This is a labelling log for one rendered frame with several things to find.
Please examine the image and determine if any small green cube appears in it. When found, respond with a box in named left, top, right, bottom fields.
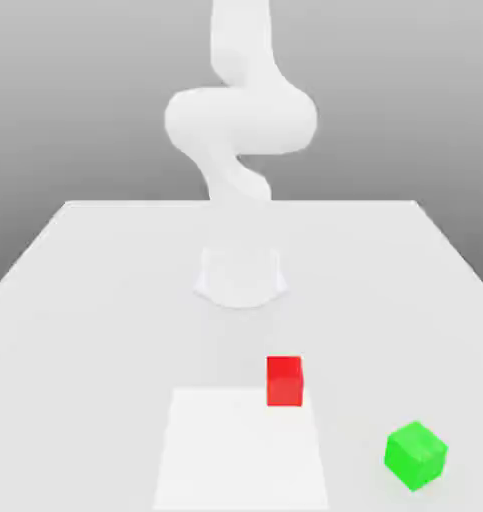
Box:
left=383, top=420, right=450, bottom=493

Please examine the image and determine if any small red cube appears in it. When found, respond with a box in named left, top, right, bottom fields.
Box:
left=265, top=354, right=305, bottom=408

